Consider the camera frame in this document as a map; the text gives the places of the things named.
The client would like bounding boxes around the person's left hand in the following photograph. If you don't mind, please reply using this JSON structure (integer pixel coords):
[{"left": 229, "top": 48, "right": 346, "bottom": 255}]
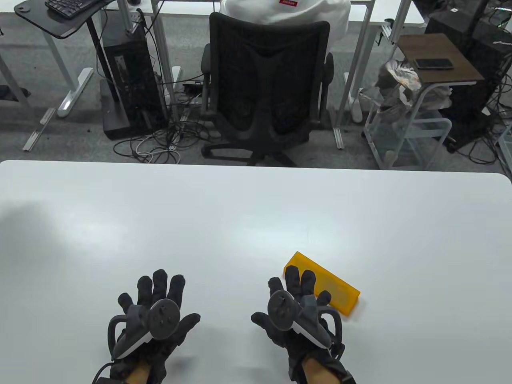
[{"left": 110, "top": 269, "right": 201, "bottom": 380}]

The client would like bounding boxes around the person's right hand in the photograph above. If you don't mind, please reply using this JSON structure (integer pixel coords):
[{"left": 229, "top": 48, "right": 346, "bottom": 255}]
[{"left": 251, "top": 265, "right": 349, "bottom": 380}]

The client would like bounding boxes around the yellow plastic pen case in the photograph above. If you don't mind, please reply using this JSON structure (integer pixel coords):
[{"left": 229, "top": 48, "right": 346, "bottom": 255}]
[{"left": 283, "top": 251, "right": 361, "bottom": 317}]

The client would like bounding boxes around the person's left forearm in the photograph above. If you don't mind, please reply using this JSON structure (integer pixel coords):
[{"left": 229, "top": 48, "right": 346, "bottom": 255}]
[{"left": 125, "top": 360, "right": 152, "bottom": 384}]

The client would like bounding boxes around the person's right forearm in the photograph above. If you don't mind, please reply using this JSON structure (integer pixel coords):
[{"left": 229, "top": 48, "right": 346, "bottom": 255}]
[{"left": 300, "top": 357, "right": 336, "bottom": 384}]

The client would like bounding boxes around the black mesh office chair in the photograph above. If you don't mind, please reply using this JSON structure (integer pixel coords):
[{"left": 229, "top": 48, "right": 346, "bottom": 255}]
[{"left": 200, "top": 12, "right": 334, "bottom": 168}]

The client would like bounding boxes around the black computer tower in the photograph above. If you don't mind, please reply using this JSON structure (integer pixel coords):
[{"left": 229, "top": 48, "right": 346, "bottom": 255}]
[{"left": 102, "top": 28, "right": 168, "bottom": 134}]

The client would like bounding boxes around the crumpled plastic bag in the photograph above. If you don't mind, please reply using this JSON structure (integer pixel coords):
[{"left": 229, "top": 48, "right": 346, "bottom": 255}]
[{"left": 374, "top": 59, "right": 423, "bottom": 112}]

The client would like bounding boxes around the white plastic bag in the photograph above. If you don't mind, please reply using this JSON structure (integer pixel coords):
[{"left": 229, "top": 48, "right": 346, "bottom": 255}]
[{"left": 422, "top": 85, "right": 453, "bottom": 110}]

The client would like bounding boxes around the black smartphone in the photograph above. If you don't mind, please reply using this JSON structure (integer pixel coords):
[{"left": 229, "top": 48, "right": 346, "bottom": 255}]
[{"left": 414, "top": 58, "right": 455, "bottom": 71}]

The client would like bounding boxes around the brown top side table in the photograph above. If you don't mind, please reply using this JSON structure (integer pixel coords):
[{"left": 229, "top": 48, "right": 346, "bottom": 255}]
[{"left": 362, "top": 33, "right": 485, "bottom": 170}]

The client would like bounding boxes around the large black equipment case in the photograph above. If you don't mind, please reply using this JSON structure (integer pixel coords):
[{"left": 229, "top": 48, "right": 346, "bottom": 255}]
[{"left": 424, "top": 8, "right": 512, "bottom": 150}]

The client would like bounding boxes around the black standing desk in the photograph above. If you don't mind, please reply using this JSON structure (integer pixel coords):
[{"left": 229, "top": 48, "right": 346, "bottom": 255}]
[{"left": 14, "top": 0, "right": 132, "bottom": 140}]

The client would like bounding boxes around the black keyboard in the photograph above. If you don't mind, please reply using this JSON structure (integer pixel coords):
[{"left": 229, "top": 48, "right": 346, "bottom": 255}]
[{"left": 45, "top": 0, "right": 106, "bottom": 20}]

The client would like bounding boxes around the white cable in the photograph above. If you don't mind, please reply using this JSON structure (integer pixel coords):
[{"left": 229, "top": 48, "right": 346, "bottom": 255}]
[{"left": 135, "top": 136, "right": 178, "bottom": 164}]

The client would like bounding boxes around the tangle of black cables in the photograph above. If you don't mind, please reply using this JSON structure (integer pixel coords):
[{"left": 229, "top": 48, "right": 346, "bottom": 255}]
[
  {"left": 448, "top": 68, "right": 512, "bottom": 165},
  {"left": 113, "top": 118, "right": 224, "bottom": 165}
]

